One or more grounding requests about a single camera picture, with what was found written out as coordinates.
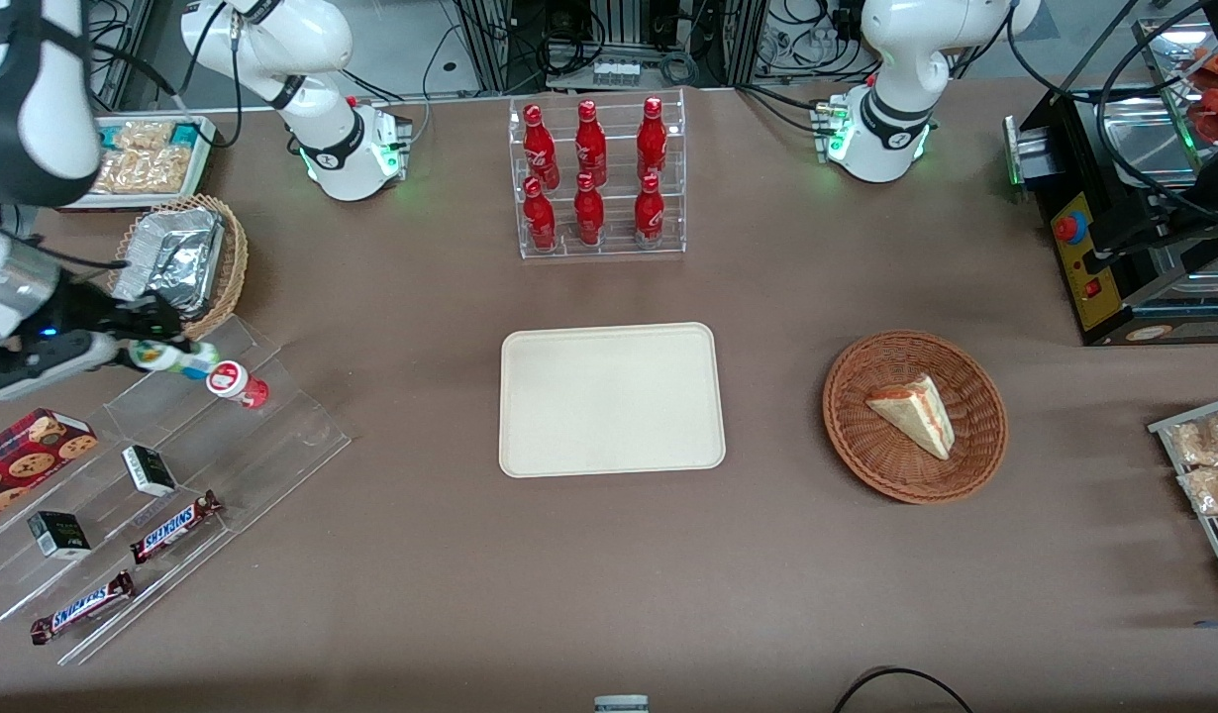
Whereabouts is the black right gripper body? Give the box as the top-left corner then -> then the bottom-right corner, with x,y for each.
33,275 -> 127,345

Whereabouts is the green gum bottle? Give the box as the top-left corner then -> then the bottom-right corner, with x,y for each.
128,339 -> 221,381

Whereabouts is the aluminium foil tray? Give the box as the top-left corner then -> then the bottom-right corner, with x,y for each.
112,205 -> 225,320

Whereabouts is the red gum bottle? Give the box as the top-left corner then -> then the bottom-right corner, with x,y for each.
205,359 -> 270,410

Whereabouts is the tray of packaged snacks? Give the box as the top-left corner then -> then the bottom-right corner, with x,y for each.
1148,393 -> 1218,606

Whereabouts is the beige plastic tray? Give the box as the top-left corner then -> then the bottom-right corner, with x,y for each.
498,321 -> 727,480

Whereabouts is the black food warmer appliance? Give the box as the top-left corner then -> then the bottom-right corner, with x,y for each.
1003,20 -> 1218,348

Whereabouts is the steel pan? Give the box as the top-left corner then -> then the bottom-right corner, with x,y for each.
1096,97 -> 1210,191

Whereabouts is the light wicker basket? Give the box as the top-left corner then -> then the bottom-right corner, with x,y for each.
108,193 -> 250,344

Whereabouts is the small black box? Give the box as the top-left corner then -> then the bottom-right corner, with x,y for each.
27,510 -> 92,561
121,445 -> 178,498

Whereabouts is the red cookie box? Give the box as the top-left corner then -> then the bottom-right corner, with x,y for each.
0,407 -> 99,527

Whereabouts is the rice cracker bag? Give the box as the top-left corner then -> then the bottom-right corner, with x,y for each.
94,146 -> 193,195
113,120 -> 175,153

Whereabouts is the clear acrylic tiered shelf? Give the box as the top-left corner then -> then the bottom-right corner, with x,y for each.
0,315 -> 354,667

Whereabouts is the white snack bin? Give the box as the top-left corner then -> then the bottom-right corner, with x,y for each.
58,115 -> 218,212

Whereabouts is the Snickers bar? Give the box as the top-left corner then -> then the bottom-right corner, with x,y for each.
29,569 -> 137,647
129,490 -> 225,566

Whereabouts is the clear bag of snacks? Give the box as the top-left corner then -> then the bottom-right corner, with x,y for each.
1167,410 -> 1218,467
1177,464 -> 1218,517

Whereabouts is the triangle sandwich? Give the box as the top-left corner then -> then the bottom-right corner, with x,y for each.
864,372 -> 957,462

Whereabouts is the brown wicker basket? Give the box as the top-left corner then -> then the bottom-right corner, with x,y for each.
822,329 -> 1009,506

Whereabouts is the red cola bottle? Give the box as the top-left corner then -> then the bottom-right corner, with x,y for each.
574,98 -> 609,188
636,95 -> 669,182
572,170 -> 607,248
522,102 -> 561,190
522,175 -> 558,252
633,172 -> 666,250

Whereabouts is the clear acrylic bottle rack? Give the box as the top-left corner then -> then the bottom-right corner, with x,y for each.
507,88 -> 688,261

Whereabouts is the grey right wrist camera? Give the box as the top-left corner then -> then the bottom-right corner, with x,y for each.
0,329 -> 121,401

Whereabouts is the black cable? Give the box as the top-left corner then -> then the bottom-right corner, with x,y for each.
831,666 -> 977,713

